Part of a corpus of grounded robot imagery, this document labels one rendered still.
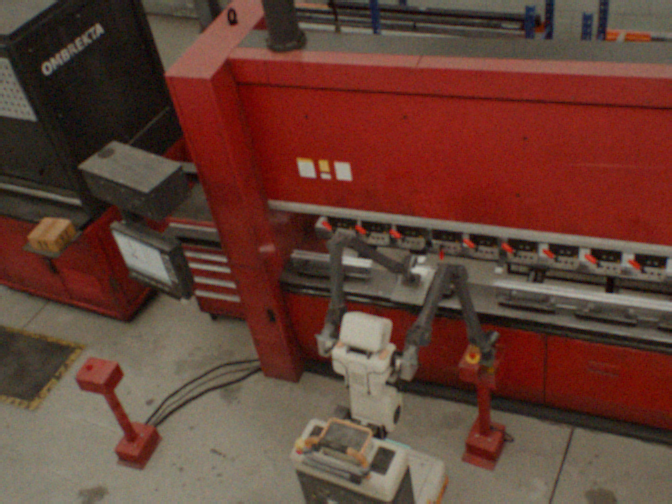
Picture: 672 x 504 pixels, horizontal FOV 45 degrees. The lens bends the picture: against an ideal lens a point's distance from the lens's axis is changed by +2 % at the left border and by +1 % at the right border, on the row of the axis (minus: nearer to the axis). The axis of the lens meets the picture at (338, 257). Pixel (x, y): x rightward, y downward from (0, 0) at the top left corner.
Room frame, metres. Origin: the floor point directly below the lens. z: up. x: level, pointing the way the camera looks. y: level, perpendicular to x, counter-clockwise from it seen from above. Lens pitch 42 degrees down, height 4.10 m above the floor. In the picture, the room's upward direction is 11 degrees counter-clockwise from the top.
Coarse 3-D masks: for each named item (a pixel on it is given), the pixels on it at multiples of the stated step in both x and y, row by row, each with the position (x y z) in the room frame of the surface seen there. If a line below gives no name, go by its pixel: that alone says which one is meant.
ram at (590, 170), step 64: (256, 128) 3.61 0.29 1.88; (320, 128) 3.43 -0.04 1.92; (384, 128) 3.27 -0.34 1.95; (448, 128) 3.13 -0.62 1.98; (512, 128) 2.99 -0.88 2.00; (576, 128) 2.86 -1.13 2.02; (640, 128) 2.74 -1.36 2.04; (320, 192) 3.47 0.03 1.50; (384, 192) 3.30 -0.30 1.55; (448, 192) 3.13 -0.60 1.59; (512, 192) 2.99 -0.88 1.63; (576, 192) 2.85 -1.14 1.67; (640, 192) 2.72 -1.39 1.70
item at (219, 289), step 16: (192, 192) 4.44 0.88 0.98; (176, 208) 4.29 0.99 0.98; (192, 208) 4.26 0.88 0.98; (208, 208) 4.22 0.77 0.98; (176, 224) 4.14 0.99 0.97; (192, 224) 4.09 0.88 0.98; (208, 224) 4.04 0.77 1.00; (192, 256) 4.13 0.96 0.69; (208, 256) 4.06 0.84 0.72; (224, 256) 4.02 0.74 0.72; (192, 272) 4.16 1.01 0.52; (208, 272) 4.10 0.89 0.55; (224, 272) 4.03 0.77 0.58; (192, 288) 4.18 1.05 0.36; (208, 288) 4.12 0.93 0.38; (224, 288) 4.06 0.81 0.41; (208, 304) 4.15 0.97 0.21; (224, 304) 4.08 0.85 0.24; (240, 304) 4.02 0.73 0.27
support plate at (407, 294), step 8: (432, 272) 3.20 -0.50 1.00; (400, 280) 3.19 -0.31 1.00; (400, 288) 3.13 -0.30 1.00; (408, 288) 3.12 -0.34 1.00; (416, 288) 3.10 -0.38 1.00; (424, 288) 3.09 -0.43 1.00; (392, 296) 3.08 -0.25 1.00; (400, 296) 3.07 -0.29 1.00; (408, 296) 3.06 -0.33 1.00; (416, 296) 3.04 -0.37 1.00; (424, 296) 3.03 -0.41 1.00; (416, 304) 2.99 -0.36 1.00
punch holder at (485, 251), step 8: (472, 240) 3.08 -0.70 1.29; (480, 240) 3.06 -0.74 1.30; (488, 240) 3.04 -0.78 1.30; (496, 240) 3.02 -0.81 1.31; (472, 248) 3.08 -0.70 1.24; (480, 248) 3.06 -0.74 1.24; (488, 248) 3.04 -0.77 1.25; (496, 248) 3.02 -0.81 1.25; (472, 256) 3.08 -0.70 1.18; (480, 256) 3.06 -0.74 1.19; (488, 256) 3.04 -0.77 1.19; (496, 256) 3.02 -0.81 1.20
